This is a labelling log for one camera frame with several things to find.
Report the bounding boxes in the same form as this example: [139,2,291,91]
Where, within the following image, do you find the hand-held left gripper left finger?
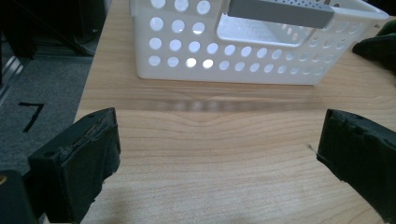
[27,106,121,224]

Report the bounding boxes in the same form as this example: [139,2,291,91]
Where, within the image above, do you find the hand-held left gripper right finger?
[316,108,396,224]

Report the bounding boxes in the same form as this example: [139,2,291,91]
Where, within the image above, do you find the dark green cloth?
[351,20,396,75]

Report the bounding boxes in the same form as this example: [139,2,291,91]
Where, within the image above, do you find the white perforated plastic basket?
[128,0,390,86]

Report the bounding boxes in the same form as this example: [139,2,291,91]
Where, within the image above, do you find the dark stand base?
[0,0,108,60]

